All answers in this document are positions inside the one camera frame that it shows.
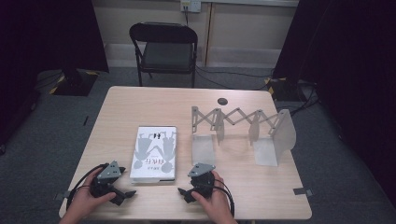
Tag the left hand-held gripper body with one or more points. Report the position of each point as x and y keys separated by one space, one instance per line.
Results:
x=109 y=171

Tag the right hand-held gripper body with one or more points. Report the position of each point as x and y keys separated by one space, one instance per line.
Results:
x=201 y=170

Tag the white book with grey figures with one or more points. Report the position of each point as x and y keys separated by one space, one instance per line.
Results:
x=152 y=149

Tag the expandable metal book rack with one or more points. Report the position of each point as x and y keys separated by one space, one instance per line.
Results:
x=281 y=137

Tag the person's right hand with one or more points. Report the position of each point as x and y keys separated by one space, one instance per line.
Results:
x=218 y=202

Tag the person's left hand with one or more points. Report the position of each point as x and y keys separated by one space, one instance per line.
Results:
x=82 y=199

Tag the grey tape strip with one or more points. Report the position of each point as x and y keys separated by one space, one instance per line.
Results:
x=63 y=195
x=302 y=191

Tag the small black stick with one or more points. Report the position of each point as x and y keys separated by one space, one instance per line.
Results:
x=85 y=120

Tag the dark round table cap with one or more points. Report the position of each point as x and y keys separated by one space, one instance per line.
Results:
x=222 y=101

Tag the black stand base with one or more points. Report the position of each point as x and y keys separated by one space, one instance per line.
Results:
x=283 y=90
x=74 y=84

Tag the black folding chair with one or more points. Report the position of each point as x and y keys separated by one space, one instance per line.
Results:
x=168 y=56

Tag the black curtain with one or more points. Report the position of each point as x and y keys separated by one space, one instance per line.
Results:
x=351 y=77
x=37 y=46

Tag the white wall socket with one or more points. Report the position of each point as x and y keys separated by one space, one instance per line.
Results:
x=190 y=5

